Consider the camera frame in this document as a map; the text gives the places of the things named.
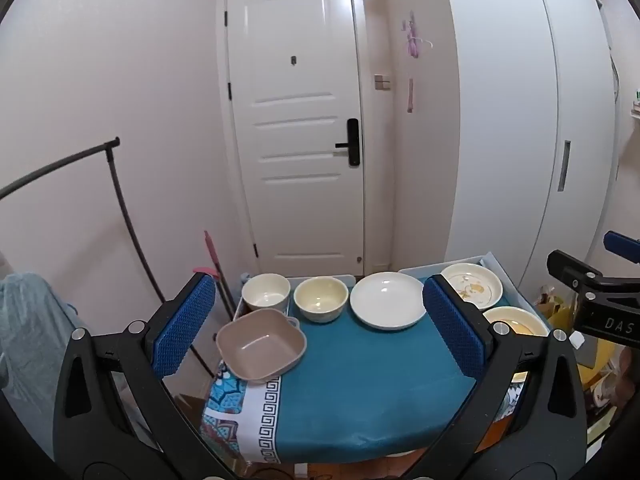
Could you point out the wall light switch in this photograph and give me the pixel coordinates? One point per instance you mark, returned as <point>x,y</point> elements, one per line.
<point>382,82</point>

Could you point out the white round bowl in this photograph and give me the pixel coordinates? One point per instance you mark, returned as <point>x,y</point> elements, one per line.
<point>265,292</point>

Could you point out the plain white plate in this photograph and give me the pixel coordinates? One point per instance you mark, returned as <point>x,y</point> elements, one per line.
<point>387,300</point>

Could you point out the cream plate with yellow centre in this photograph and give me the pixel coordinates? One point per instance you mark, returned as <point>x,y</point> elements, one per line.
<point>520,322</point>

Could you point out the pink mop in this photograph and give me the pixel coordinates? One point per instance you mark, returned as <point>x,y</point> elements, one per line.
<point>215,257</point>

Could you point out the white wardrobe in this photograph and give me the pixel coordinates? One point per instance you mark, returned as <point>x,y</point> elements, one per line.
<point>525,135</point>

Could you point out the pink square bowl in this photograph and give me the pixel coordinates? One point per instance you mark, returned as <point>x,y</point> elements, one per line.
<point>260,342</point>

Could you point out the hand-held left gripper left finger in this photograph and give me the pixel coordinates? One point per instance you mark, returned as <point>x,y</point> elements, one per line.
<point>184,327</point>

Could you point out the black clothes rack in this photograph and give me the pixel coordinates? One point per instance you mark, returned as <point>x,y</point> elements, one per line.
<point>122,205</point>

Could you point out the brown wooden wall stick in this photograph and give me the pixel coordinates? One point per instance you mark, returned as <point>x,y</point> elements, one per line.
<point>410,95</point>

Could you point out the cardboard box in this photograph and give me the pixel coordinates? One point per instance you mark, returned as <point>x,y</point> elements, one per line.
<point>190,405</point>

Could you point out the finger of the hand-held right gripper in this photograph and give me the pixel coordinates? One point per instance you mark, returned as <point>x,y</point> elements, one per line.
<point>567,265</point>
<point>622,245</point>

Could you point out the blue-grey hanging cloth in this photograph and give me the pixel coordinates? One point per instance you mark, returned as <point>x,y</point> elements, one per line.
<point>30,335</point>

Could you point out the white plate with yellow print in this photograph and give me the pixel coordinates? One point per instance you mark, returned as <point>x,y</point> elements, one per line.
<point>472,285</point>

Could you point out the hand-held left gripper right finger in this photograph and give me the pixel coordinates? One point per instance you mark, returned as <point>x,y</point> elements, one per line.
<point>452,332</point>

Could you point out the yellow plastic bag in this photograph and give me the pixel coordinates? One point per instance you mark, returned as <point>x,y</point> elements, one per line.
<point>562,312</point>

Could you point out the purple wall decoration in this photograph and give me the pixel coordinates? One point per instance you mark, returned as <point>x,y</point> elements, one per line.
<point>412,35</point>

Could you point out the teal patterned tablecloth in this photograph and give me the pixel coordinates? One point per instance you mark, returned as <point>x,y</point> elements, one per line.
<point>360,385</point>

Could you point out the white plastic tray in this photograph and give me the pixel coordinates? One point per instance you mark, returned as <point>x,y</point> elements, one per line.
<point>350,278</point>
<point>510,292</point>

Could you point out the white panel door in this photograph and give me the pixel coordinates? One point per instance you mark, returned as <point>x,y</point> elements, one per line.
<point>295,110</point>

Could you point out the cream round bowl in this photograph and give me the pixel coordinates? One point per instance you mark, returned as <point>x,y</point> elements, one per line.
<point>320,300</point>

